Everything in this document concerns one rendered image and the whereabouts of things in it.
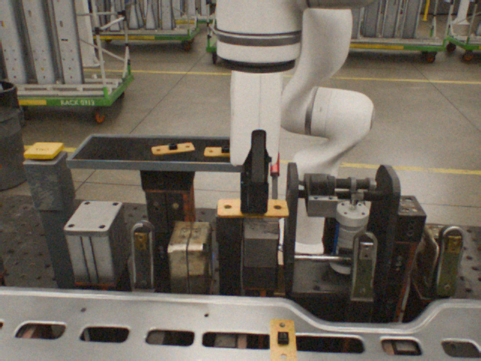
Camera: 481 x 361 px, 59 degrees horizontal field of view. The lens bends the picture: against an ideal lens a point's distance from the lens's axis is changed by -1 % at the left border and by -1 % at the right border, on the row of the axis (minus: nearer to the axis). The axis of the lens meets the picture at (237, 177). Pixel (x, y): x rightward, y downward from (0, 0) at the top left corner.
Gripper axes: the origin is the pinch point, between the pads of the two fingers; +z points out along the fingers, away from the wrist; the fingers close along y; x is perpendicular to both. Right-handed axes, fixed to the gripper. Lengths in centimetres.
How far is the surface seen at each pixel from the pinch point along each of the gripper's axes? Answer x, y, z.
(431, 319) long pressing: 29.3, -5.5, 26.4
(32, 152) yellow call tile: -43, -36, 11
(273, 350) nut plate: 3.6, 0.5, 26.3
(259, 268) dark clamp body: 2.5, -17.1, 25.5
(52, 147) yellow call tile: -40, -38, 11
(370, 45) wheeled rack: 213, -641, 99
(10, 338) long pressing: -36.2, -2.2, 27.0
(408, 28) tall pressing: 281, -677, 78
